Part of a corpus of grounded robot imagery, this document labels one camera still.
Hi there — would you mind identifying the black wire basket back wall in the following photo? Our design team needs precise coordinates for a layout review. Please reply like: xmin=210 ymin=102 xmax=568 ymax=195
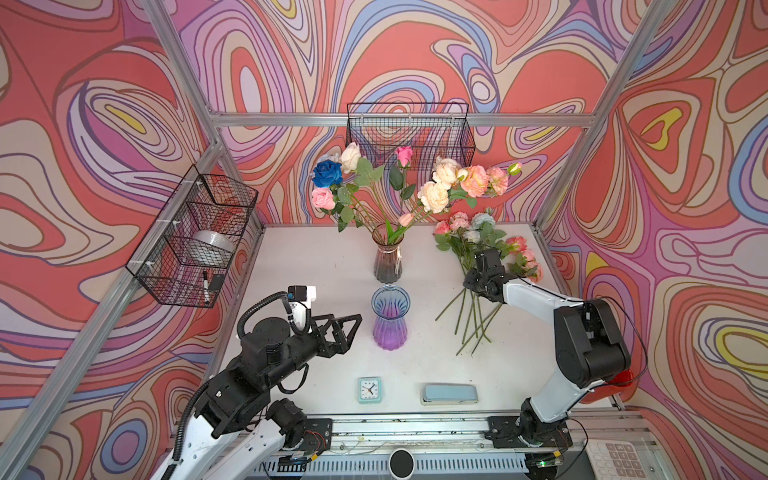
xmin=346 ymin=100 xmax=476 ymax=171

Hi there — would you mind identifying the light pink rose stem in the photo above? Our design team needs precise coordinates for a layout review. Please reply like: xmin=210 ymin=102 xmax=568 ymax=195
xmin=311 ymin=184 xmax=382 ymax=233

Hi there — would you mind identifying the cream carnation stem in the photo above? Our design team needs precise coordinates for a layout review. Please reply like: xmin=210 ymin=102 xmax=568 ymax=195
xmin=410 ymin=156 xmax=461 ymax=227

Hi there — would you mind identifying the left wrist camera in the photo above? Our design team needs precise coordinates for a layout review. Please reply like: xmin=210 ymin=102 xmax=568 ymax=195
xmin=287 ymin=285 xmax=317 ymax=335

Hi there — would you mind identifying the purple glass vase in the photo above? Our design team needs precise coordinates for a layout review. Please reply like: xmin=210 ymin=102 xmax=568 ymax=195
xmin=371 ymin=285 xmax=411 ymax=351

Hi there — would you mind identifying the pink grey glass vase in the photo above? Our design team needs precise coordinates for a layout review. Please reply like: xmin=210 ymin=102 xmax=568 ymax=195
xmin=372 ymin=223 xmax=403 ymax=284

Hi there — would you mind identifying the magenta rose stem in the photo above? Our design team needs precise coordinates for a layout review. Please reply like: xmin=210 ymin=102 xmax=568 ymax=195
xmin=388 ymin=146 xmax=416 ymax=218

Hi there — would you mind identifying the white calculator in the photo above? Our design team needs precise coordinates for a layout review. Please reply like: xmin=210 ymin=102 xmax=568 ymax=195
xmin=586 ymin=439 xmax=649 ymax=480

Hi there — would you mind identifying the red plastic cup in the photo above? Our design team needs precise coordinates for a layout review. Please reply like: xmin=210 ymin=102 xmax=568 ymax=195
xmin=581 ymin=370 xmax=635 ymax=404

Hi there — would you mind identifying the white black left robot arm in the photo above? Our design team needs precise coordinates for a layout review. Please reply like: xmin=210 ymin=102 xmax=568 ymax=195
xmin=153 ymin=286 xmax=363 ymax=479

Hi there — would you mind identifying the pink tulip bud stem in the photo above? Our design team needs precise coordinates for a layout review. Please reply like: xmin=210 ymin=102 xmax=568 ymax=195
xmin=385 ymin=213 xmax=414 ymax=245

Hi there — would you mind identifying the black wire basket left wall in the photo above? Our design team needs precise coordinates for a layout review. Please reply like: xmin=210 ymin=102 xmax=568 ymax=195
xmin=126 ymin=166 xmax=258 ymax=308

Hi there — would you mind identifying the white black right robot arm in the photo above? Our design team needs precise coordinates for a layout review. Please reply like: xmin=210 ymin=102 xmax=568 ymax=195
xmin=463 ymin=249 xmax=631 ymax=451

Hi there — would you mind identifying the small teal alarm clock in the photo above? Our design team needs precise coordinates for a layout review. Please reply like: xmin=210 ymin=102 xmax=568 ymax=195
xmin=358 ymin=377 xmax=383 ymax=404

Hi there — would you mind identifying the black wire basket wall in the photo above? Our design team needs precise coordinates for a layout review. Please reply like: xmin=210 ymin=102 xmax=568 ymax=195
xmin=126 ymin=166 xmax=258 ymax=308
xmin=346 ymin=100 xmax=476 ymax=171

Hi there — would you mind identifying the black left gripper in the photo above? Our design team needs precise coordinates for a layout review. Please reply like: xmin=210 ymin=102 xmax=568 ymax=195
xmin=259 ymin=313 xmax=361 ymax=392

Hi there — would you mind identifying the artificial flower bunch on table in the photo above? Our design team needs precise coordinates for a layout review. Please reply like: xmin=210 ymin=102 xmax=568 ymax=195
xmin=434 ymin=211 xmax=543 ymax=351

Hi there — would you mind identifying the pink carnation stem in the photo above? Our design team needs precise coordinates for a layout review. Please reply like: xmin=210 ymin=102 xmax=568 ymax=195
xmin=448 ymin=163 xmax=522 ymax=208

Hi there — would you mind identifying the black marker in basket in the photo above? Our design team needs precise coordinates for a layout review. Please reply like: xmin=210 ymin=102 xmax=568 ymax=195
xmin=202 ymin=271 xmax=211 ymax=306

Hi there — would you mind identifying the blue rose stem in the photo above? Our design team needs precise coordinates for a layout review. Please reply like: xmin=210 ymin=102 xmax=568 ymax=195
xmin=310 ymin=158 xmax=376 ymax=232

